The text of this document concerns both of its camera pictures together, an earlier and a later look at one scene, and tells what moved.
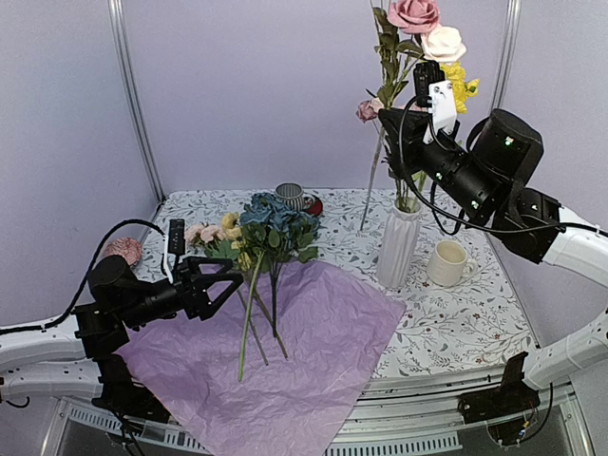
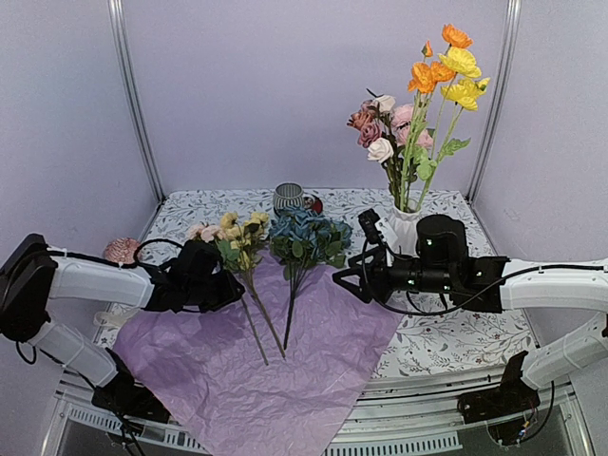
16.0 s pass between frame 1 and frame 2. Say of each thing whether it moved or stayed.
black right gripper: moved
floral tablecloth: stayed
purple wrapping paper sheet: stayed
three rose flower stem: moved
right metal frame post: stayed
